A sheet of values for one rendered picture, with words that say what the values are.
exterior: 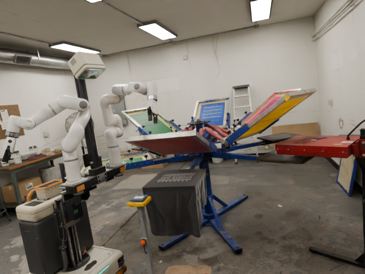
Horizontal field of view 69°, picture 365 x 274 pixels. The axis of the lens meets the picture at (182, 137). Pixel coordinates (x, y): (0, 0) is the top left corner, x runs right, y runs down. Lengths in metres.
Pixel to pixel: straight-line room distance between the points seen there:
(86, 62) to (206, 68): 4.90
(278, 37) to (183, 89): 2.46
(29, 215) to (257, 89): 5.32
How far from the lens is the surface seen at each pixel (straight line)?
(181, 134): 1.97
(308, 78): 6.62
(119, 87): 2.15
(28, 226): 2.62
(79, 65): 2.03
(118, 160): 2.31
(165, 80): 6.92
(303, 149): 2.46
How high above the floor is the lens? 1.61
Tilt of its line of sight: 8 degrees down
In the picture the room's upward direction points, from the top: 7 degrees counter-clockwise
